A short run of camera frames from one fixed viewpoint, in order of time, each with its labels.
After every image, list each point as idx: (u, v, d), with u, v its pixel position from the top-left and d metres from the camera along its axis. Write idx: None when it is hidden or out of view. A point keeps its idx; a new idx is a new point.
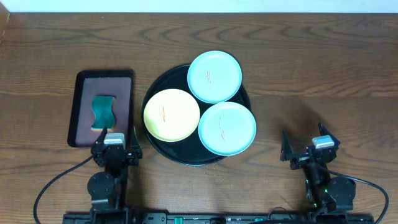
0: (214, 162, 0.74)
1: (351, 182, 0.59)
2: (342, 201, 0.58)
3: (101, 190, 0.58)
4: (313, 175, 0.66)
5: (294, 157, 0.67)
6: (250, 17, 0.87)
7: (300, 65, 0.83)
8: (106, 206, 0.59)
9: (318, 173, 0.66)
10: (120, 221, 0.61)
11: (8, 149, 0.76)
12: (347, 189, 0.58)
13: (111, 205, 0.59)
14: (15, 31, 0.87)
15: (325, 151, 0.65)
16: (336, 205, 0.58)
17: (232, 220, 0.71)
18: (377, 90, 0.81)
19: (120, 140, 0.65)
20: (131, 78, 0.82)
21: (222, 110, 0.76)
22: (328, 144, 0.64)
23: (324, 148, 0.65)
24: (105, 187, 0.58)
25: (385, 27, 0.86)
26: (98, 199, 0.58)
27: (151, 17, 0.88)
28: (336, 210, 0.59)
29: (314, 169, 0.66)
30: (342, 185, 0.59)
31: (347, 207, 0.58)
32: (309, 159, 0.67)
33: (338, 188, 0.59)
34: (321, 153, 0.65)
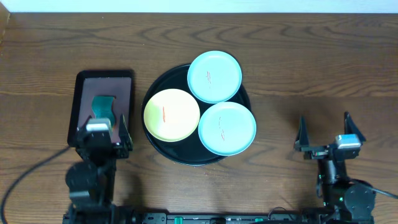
0: (214, 162, 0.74)
1: (370, 191, 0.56)
2: (359, 211, 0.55)
3: (82, 181, 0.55)
4: (328, 172, 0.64)
5: (310, 150, 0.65)
6: (250, 17, 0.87)
7: (300, 65, 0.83)
8: (86, 200, 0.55)
9: (333, 171, 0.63)
10: (105, 218, 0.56)
11: (8, 149, 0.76)
12: (365, 200, 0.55)
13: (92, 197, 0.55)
14: (15, 32, 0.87)
15: (347, 151, 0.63)
16: (352, 216, 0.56)
17: (232, 220, 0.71)
18: (377, 90, 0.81)
19: (106, 126, 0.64)
20: (131, 78, 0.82)
21: (222, 110, 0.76)
22: (353, 145, 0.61)
23: (347, 149, 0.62)
24: (86, 178, 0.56)
25: (385, 27, 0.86)
26: (78, 191, 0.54)
27: (151, 17, 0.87)
28: (351, 219, 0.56)
29: (330, 166, 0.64)
30: (359, 196, 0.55)
31: (362, 218, 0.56)
32: (326, 155, 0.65)
33: (355, 198, 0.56)
34: (344, 154, 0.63)
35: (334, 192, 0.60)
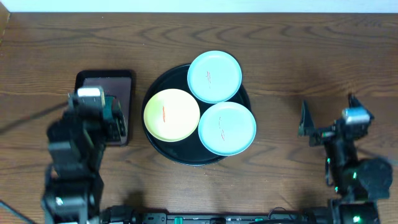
0: (214, 162, 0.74)
1: (386, 166, 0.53)
2: (375, 187, 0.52)
3: (64, 132, 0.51)
4: (337, 155, 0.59)
5: (316, 132, 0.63)
6: (250, 17, 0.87)
7: (300, 65, 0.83)
8: (66, 155, 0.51)
9: (341, 152, 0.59)
10: (84, 183, 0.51)
11: (8, 149, 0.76)
12: (380, 173, 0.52)
13: (76, 155, 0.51)
14: (15, 31, 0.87)
15: (357, 127, 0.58)
16: (369, 193, 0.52)
17: (232, 220, 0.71)
18: (377, 90, 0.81)
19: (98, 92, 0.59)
20: (131, 78, 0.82)
21: (222, 110, 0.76)
22: (361, 118, 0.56)
23: (356, 124, 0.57)
24: (69, 131, 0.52)
25: (385, 27, 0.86)
26: (56, 142, 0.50)
27: (151, 17, 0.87)
28: (368, 198, 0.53)
29: (339, 147, 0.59)
30: (374, 170, 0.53)
31: (379, 195, 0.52)
32: (334, 135, 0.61)
33: (370, 174, 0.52)
34: (352, 129, 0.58)
35: (346, 172, 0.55)
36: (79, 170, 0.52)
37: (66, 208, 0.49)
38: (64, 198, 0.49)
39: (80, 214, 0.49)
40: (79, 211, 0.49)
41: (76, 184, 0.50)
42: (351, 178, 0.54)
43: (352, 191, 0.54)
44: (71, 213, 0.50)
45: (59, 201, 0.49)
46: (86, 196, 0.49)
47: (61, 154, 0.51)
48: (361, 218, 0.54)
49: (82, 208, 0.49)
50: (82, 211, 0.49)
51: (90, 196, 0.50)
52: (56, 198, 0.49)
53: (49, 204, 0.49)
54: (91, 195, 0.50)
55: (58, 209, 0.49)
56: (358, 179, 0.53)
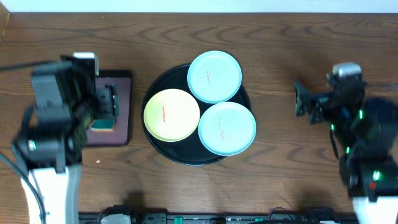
0: (214, 162, 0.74)
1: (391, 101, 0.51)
2: (383, 120, 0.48)
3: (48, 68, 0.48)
4: (337, 117, 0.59)
5: (313, 98, 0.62)
6: (250, 17, 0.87)
7: (300, 65, 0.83)
8: (46, 91, 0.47)
9: (341, 113, 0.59)
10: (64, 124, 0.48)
11: None
12: (390, 107, 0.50)
13: (60, 93, 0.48)
14: (16, 32, 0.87)
15: (351, 79, 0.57)
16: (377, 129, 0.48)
17: (232, 220, 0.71)
18: (377, 91, 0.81)
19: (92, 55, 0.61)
20: (131, 78, 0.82)
21: (222, 110, 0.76)
22: (350, 70, 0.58)
23: (349, 76, 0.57)
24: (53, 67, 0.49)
25: (385, 27, 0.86)
26: (38, 76, 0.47)
27: (151, 17, 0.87)
28: (377, 135, 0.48)
29: (336, 109, 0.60)
30: (379, 105, 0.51)
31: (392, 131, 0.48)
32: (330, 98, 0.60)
33: (377, 107, 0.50)
34: (347, 83, 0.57)
35: (354, 122, 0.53)
36: (60, 112, 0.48)
37: (39, 154, 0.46)
38: (38, 141, 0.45)
39: (57, 157, 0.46)
40: (55, 154, 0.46)
41: (54, 124, 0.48)
42: (359, 124, 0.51)
43: (362, 137, 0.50)
44: (45, 157, 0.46)
45: (32, 145, 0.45)
46: (64, 138, 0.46)
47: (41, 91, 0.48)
48: (379, 169, 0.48)
49: (57, 151, 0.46)
50: (58, 154, 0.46)
51: (69, 140, 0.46)
52: (28, 142, 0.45)
53: (21, 147, 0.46)
54: (69, 139, 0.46)
55: (32, 152, 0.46)
56: (365, 123, 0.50)
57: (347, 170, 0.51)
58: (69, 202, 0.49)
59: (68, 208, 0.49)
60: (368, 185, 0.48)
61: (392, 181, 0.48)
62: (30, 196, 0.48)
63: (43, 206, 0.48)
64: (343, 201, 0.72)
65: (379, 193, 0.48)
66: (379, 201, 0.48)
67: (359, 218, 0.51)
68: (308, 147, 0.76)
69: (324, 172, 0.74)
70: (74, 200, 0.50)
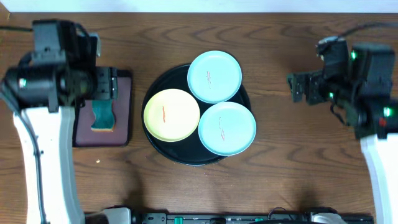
0: (214, 162, 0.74)
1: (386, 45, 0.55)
2: (381, 56, 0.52)
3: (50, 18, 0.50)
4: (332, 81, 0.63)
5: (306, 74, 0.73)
6: (250, 17, 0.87)
7: (300, 65, 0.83)
8: (45, 37, 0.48)
9: (336, 75, 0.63)
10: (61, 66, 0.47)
11: (8, 149, 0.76)
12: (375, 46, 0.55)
13: (58, 42, 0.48)
14: (15, 31, 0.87)
15: (337, 44, 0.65)
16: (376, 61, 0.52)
17: (232, 220, 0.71)
18: None
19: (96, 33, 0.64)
20: (131, 78, 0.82)
21: (222, 110, 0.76)
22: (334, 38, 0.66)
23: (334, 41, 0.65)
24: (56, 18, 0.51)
25: (385, 27, 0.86)
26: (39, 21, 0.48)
27: (151, 17, 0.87)
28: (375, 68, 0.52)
29: (329, 73, 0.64)
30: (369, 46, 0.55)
31: (388, 65, 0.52)
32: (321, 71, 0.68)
33: (365, 47, 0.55)
34: (334, 46, 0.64)
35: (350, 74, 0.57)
36: (56, 57, 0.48)
37: (30, 93, 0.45)
38: (29, 78, 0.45)
39: (50, 96, 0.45)
40: (46, 91, 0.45)
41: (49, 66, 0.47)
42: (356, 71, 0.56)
43: (365, 78, 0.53)
44: (35, 95, 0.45)
45: (22, 83, 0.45)
46: (56, 77, 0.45)
47: (41, 37, 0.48)
48: (387, 105, 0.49)
49: (48, 87, 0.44)
50: (48, 91, 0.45)
51: (60, 79, 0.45)
52: (20, 80, 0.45)
53: (11, 86, 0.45)
54: (61, 79, 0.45)
55: (22, 90, 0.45)
56: (366, 65, 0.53)
57: (353, 113, 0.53)
58: (63, 146, 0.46)
59: (61, 150, 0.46)
60: (380, 119, 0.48)
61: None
62: (22, 134, 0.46)
63: (37, 145, 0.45)
64: (342, 201, 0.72)
65: (389, 130, 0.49)
66: (388, 139, 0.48)
67: (367, 158, 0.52)
68: (308, 147, 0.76)
69: (324, 171, 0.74)
70: (69, 145, 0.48)
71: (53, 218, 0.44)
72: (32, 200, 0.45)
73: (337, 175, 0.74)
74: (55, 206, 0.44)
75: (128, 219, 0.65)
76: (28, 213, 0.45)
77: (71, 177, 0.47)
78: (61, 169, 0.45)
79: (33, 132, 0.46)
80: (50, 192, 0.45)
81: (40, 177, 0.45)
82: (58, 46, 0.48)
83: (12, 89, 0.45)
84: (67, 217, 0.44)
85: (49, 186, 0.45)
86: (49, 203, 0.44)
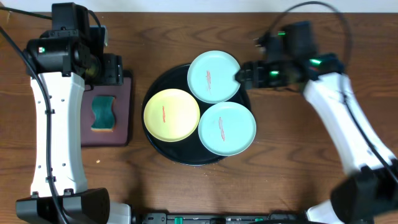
0: (214, 162, 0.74)
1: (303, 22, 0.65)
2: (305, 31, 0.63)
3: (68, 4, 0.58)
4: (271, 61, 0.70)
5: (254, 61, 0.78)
6: (250, 17, 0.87)
7: None
8: (64, 17, 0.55)
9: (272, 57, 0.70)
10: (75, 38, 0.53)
11: (9, 149, 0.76)
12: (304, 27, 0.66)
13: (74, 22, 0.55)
14: (15, 31, 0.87)
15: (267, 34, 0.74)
16: (300, 31, 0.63)
17: (232, 220, 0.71)
18: (377, 91, 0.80)
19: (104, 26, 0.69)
20: (131, 77, 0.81)
21: (222, 110, 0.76)
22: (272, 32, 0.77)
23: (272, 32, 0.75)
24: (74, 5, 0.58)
25: (385, 27, 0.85)
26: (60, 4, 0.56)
27: (151, 17, 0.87)
28: (299, 37, 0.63)
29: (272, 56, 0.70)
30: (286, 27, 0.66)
31: (309, 35, 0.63)
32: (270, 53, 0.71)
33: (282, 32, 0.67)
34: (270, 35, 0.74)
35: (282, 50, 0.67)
36: (71, 34, 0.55)
37: (48, 59, 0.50)
38: (48, 46, 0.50)
39: (63, 60, 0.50)
40: (61, 58, 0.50)
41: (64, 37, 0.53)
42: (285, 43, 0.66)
43: (296, 45, 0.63)
44: (51, 60, 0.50)
45: (41, 50, 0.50)
46: (71, 46, 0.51)
47: (58, 17, 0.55)
48: (317, 57, 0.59)
49: (63, 54, 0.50)
50: (63, 58, 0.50)
51: (74, 50, 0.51)
52: (39, 48, 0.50)
53: (31, 53, 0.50)
54: (76, 50, 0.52)
55: (40, 55, 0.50)
56: (291, 37, 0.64)
57: (290, 70, 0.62)
58: (72, 110, 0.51)
59: (70, 111, 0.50)
60: (312, 68, 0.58)
61: (329, 62, 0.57)
62: (37, 94, 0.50)
63: (50, 105, 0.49)
64: None
65: (321, 76, 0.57)
66: (324, 80, 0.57)
67: (324, 109, 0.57)
68: (308, 147, 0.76)
69: (324, 172, 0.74)
70: (77, 111, 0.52)
71: (59, 173, 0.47)
72: (41, 157, 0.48)
73: (337, 175, 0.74)
74: (61, 163, 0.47)
75: (128, 215, 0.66)
76: (35, 168, 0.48)
77: (77, 140, 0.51)
78: (69, 129, 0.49)
79: (46, 93, 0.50)
80: (58, 150, 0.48)
81: (50, 134, 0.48)
82: (73, 25, 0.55)
83: (32, 54, 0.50)
84: (71, 174, 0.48)
85: (58, 144, 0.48)
86: (56, 159, 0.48)
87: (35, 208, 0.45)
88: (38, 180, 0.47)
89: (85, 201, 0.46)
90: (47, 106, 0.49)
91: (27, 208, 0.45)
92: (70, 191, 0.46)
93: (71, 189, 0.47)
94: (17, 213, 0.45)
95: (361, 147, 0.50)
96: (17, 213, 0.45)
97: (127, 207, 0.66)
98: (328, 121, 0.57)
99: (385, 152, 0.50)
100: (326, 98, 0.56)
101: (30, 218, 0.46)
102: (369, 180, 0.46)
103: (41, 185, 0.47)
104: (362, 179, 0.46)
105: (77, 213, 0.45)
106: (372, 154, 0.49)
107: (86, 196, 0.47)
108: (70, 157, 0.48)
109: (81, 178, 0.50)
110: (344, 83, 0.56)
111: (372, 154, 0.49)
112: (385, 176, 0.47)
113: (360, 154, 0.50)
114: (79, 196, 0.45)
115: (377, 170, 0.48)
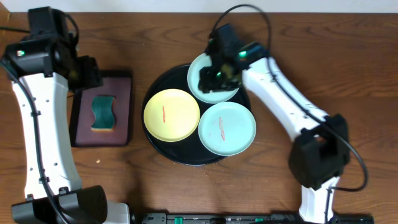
0: (214, 162, 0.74)
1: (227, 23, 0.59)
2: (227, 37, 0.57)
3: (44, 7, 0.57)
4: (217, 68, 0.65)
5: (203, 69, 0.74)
6: (250, 17, 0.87)
7: (300, 65, 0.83)
8: (41, 19, 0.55)
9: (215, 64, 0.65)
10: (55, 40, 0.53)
11: (9, 149, 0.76)
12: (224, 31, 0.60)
13: (53, 25, 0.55)
14: (15, 31, 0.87)
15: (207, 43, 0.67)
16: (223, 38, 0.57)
17: (232, 220, 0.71)
18: (377, 91, 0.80)
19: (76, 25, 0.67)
20: (131, 78, 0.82)
21: (222, 110, 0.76)
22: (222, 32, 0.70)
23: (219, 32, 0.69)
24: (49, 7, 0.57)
25: (385, 27, 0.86)
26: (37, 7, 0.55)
27: (151, 17, 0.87)
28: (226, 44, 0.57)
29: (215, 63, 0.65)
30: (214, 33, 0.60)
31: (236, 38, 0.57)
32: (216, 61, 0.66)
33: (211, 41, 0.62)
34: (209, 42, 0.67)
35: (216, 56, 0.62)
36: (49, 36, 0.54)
37: (29, 61, 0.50)
38: (27, 49, 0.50)
39: (45, 61, 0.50)
40: (41, 60, 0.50)
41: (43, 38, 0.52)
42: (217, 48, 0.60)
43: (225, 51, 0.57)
44: (31, 63, 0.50)
45: (20, 53, 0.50)
46: (51, 48, 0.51)
47: (35, 21, 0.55)
48: (243, 48, 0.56)
49: (43, 55, 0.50)
50: (44, 60, 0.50)
51: (55, 51, 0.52)
52: (18, 51, 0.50)
53: (9, 58, 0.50)
54: (56, 51, 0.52)
55: (19, 59, 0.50)
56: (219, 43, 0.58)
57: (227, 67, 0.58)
58: (58, 109, 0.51)
59: (56, 111, 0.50)
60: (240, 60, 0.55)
61: (254, 51, 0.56)
62: (21, 98, 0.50)
63: (34, 106, 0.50)
64: (343, 201, 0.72)
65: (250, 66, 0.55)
66: (253, 67, 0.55)
67: (260, 89, 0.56)
68: None
69: None
70: (63, 112, 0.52)
71: (51, 173, 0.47)
72: (32, 159, 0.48)
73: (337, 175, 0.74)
74: (53, 163, 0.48)
75: (127, 213, 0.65)
76: (28, 172, 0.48)
77: (66, 140, 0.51)
78: (56, 129, 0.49)
79: (30, 95, 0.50)
80: (48, 151, 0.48)
81: (38, 136, 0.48)
82: (51, 28, 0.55)
83: (10, 58, 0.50)
84: (63, 173, 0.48)
85: (47, 146, 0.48)
86: (47, 160, 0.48)
87: (30, 210, 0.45)
88: (31, 182, 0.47)
89: (81, 197, 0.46)
90: (32, 107, 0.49)
91: (23, 211, 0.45)
92: (64, 190, 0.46)
93: (65, 187, 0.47)
94: (14, 218, 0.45)
95: (295, 114, 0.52)
96: (14, 216, 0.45)
97: (125, 205, 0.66)
98: (268, 103, 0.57)
99: (317, 112, 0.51)
100: (259, 81, 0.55)
101: (28, 220, 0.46)
102: (310, 140, 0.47)
103: (35, 186, 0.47)
104: (304, 141, 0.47)
105: (75, 210, 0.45)
106: (308, 117, 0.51)
107: (81, 191, 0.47)
108: (60, 156, 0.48)
109: (75, 177, 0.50)
110: (270, 65, 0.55)
111: (306, 119, 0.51)
112: (324, 130, 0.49)
113: (298, 121, 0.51)
114: (75, 193, 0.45)
115: (318, 129, 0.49)
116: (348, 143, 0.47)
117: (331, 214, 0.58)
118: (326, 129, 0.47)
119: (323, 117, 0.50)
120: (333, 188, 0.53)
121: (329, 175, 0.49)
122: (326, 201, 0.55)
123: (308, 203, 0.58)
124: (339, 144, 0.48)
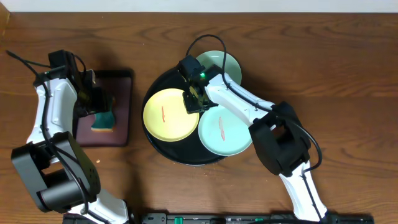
0: (214, 162, 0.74)
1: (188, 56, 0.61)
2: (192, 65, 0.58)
3: None
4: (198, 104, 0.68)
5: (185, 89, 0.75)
6: (250, 17, 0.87)
7: (300, 64, 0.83)
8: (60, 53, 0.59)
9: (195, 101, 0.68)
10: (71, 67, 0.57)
11: (9, 149, 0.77)
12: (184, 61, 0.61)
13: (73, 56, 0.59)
14: (15, 31, 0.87)
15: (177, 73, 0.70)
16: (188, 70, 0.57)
17: (232, 221, 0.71)
18: (377, 91, 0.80)
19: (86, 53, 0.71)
20: (131, 78, 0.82)
21: (222, 110, 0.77)
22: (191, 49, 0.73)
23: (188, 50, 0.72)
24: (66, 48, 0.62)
25: (385, 27, 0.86)
26: None
27: (151, 17, 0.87)
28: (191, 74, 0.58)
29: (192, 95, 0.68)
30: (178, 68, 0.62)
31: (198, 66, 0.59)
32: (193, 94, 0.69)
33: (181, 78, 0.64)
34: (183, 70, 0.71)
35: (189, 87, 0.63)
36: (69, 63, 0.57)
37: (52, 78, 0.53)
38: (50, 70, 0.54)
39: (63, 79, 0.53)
40: (58, 76, 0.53)
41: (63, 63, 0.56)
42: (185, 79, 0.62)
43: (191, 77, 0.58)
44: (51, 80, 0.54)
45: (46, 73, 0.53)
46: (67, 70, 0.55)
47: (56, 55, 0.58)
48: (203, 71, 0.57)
49: (60, 73, 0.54)
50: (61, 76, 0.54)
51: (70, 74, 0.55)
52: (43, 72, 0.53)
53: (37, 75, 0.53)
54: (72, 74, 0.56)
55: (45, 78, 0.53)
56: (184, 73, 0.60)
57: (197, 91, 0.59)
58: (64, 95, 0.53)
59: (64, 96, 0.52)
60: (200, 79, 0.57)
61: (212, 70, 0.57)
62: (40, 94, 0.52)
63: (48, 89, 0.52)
64: (343, 201, 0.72)
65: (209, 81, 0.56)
66: (212, 86, 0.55)
67: (219, 100, 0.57)
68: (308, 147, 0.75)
69: (325, 172, 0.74)
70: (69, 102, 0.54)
71: (51, 126, 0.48)
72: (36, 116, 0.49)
73: (337, 175, 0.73)
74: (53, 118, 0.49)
75: (125, 207, 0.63)
76: None
77: (68, 112, 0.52)
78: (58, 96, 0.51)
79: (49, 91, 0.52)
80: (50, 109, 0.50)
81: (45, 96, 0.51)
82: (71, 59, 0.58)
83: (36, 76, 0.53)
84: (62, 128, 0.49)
85: (49, 105, 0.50)
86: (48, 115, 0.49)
87: (28, 155, 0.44)
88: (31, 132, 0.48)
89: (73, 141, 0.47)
90: (46, 89, 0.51)
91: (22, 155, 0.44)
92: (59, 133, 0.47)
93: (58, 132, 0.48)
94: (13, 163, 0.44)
95: (249, 111, 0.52)
96: (14, 162, 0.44)
97: (122, 201, 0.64)
98: (227, 106, 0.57)
99: (266, 102, 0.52)
100: (217, 94, 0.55)
101: (26, 167, 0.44)
102: (262, 127, 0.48)
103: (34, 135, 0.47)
104: (256, 129, 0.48)
105: (70, 149, 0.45)
106: (259, 110, 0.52)
107: (71, 137, 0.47)
108: (59, 115, 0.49)
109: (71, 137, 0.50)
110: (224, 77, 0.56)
111: (257, 112, 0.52)
112: (277, 117, 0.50)
113: (252, 114, 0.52)
114: (66, 133, 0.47)
115: (266, 116, 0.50)
116: (298, 125, 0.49)
117: (324, 209, 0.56)
118: (275, 115, 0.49)
119: (271, 105, 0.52)
120: (306, 172, 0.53)
121: (293, 158, 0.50)
122: (309, 195, 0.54)
123: (296, 202, 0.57)
124: (291, 126, 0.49)
